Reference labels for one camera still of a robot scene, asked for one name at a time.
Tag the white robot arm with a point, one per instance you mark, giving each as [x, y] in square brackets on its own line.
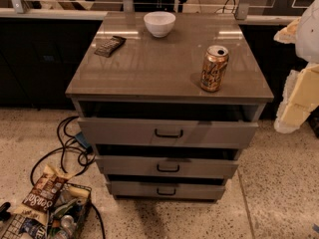
[307, 35]

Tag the blue plug on floor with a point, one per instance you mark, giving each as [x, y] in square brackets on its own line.
[79, 137]

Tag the grey drawer cabinet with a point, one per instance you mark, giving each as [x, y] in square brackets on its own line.
[150, 78]

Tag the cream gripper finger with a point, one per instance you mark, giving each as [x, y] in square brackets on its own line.
[300, 99]
[287, 35]

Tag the orange soda can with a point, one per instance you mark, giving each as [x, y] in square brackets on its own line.
[213, 68]

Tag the silver can in basket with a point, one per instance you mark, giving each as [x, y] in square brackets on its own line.
[68, 225]

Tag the white ceramic bowl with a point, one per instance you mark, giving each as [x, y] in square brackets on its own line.
[159, 23]

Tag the middle grey drawer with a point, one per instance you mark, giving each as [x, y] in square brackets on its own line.
[164, 166]

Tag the top grey drawer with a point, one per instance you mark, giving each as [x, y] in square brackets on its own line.
[161, 132]

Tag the black wire basket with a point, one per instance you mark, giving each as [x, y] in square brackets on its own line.
[74, 200]

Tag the metal railing frame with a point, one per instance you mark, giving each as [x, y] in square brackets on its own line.
[242, 10]

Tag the grey drawer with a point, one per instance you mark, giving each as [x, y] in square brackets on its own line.
[164, 166]
[161, 132]
[165, 190]

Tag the brown sea salt chip bag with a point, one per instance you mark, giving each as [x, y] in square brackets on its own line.
[44, 194]

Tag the dark snack bar packet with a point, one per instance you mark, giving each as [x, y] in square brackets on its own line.
[110, 46]

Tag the bottom grey drawer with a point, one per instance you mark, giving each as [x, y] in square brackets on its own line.
[165, 190]

